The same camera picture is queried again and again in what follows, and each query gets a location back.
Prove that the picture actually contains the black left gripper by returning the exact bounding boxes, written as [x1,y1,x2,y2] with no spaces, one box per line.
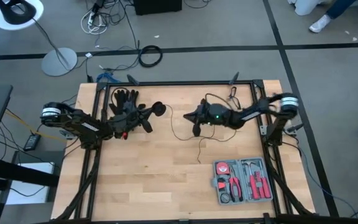
[126,104,157,134]

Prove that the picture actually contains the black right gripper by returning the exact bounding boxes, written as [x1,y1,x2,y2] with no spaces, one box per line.
[183,98,208,138]

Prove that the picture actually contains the thin black cord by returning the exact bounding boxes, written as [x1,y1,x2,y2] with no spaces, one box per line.
[165,104,238,164]

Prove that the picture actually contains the black green work glove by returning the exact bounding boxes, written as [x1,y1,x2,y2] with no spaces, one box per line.
[108,88,131,121]
[126,89,145,110]

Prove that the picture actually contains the red tape measure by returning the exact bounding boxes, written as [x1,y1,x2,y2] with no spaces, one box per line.
[215,161,230,175]

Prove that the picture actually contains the grey plastic tool case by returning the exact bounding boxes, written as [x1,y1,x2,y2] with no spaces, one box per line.
[211,156,274,206]

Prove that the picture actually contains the black box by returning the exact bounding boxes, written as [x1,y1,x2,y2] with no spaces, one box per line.
[134,0,183,16]

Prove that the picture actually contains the grey round stand base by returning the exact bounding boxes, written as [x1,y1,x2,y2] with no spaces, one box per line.
[41,47,79,77]

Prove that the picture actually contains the white power strip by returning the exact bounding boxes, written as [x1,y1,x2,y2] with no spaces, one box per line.
[80,8,109,35]

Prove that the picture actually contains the black power brick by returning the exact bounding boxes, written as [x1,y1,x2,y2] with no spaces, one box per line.
[23,133,42,152]

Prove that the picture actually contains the white box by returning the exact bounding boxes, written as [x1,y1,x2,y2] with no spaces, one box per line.
[4,161,55,205]

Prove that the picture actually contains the person's white shoe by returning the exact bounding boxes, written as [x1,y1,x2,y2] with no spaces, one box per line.
[308,0,358,34]

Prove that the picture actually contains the black curved object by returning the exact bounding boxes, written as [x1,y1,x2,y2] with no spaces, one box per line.
[0,0,38,26]

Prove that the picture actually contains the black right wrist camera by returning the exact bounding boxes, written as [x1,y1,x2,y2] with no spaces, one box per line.
[197,105,211,124]

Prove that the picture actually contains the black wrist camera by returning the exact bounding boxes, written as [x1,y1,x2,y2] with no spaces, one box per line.
[197,105,211,124]
[121,110,139,125]

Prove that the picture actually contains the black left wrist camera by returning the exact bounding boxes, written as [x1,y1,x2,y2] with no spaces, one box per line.
[121,110,139,125]

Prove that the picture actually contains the black right camera cable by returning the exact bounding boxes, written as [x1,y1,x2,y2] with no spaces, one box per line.
[205,92,242,110]

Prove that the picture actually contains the black camera cable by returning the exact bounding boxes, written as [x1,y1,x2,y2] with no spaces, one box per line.
[111,86,131,108]
[205,92,242,110]

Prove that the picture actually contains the black frame lever handle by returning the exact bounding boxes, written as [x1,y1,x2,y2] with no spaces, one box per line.
[126,73,141,86]
[228,71,241,86]

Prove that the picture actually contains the black table frame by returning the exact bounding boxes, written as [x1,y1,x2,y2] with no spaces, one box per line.
[53,71,318,224]

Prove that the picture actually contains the black left camera cable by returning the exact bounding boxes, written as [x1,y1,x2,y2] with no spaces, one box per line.
[111,86,131,108]

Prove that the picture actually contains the blue cable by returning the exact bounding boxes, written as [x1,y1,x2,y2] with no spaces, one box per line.
[96,72,122,84]

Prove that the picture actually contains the black coiled cable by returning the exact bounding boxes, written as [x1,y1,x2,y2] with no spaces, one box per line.
[138,45,163,68]

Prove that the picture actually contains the red handled pliers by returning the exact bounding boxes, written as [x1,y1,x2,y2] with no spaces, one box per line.
[228,166,244,203]

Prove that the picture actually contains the grey frame lever handle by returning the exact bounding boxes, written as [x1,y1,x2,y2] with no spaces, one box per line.
[286,123,305,134]

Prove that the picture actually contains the yellow floor cable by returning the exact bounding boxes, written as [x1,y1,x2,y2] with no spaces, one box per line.
[4,108,68,144]

